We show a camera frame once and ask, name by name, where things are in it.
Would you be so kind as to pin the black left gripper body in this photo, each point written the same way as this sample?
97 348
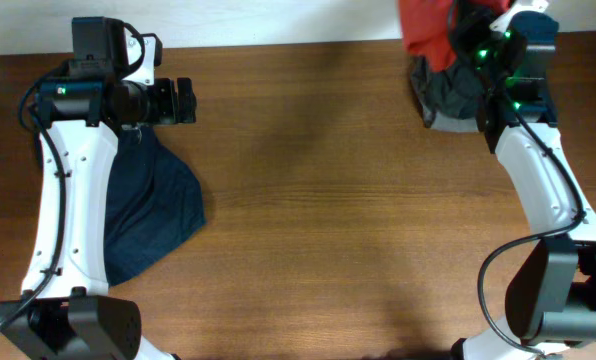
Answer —
146 97

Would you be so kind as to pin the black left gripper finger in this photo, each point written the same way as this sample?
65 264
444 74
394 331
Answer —
187 105
184 86

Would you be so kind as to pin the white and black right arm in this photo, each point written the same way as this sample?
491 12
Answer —
550 304

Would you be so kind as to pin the grey folded garment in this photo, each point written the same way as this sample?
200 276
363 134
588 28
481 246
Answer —
443 123

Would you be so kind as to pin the red printed t-shirt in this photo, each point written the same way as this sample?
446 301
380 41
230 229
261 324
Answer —
425 31

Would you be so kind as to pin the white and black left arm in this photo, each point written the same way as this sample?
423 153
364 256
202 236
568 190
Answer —
65 311

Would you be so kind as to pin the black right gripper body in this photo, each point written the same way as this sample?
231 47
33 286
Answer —
483 43

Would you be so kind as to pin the navy blue garment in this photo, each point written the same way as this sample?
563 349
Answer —
154 205

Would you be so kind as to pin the black Nike t-shirt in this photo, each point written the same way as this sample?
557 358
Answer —
454 92

